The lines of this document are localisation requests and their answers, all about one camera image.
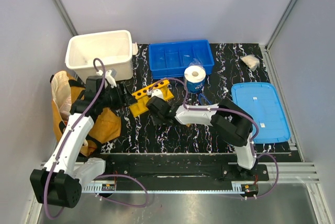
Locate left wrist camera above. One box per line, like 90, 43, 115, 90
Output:
96, 69, 117, 88

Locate yellow test tube rack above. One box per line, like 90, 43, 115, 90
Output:
129, 80, 174, 117

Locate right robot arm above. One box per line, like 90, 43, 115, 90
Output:
146, 96, 259, 180

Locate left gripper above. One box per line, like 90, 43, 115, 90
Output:
99, 81, 137, 110

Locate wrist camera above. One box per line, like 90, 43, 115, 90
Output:
96, 69, 117, 88
147, 89, 164, 99

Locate blue compartment tray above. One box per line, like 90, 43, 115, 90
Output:
149, 40, 214, 80

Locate wrapped tissue paper roll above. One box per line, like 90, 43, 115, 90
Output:
184, 59, 206, 94

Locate blue safety goggles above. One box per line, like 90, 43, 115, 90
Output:
198, 93, 212, 106

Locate white gauze in bag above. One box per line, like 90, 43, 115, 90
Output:
240, 54, 260, 72

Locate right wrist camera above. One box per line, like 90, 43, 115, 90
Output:
147, 89, 164, 99

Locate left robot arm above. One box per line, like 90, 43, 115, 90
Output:
30, 75, 136, 208

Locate white plastic bin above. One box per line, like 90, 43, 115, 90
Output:
65, 30, 138, 82

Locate light blue plastic lid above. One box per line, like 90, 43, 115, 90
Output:
231, 82, 291, 144

